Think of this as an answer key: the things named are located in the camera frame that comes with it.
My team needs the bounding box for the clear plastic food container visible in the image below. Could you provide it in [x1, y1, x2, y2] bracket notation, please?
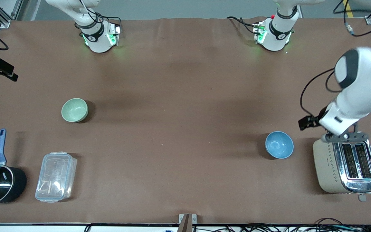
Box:
[35, 151, 77, 203]

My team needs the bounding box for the aluminium frame profile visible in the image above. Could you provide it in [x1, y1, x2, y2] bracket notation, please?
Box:
[0, 0, 22, 29]

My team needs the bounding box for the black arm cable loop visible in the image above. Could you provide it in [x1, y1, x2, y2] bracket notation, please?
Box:
[300, 68, 344, 120]

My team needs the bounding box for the brown table mat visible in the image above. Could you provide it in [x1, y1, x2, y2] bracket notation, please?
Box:
[0, 18, 371, 225]

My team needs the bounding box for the metal table clamp bracket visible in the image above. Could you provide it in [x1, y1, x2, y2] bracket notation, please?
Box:
[178, 214, 198, 232]

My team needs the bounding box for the black cable bracket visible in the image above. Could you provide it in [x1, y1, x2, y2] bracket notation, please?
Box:
[298, 114, 322, 131]

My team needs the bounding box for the cream and chrome toaster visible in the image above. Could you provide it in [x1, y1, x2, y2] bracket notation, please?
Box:
[313, 132, 371, 202]

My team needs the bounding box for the blue bowl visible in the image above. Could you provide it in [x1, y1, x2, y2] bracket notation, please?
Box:
[265, 131, 294, 159]

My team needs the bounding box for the black cable bundle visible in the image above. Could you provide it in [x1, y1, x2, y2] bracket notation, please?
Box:
[237, 218, 371, 232]

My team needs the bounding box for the light green bowl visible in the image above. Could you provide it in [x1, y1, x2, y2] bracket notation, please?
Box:
[61, 98, 89, 123]

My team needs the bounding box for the black pot with blue handle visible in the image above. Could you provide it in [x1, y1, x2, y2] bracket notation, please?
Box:
[0, 129, 27, 205]

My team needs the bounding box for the black cable with metal connector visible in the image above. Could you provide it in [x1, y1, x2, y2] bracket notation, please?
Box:
[333, 0, 371, 36]

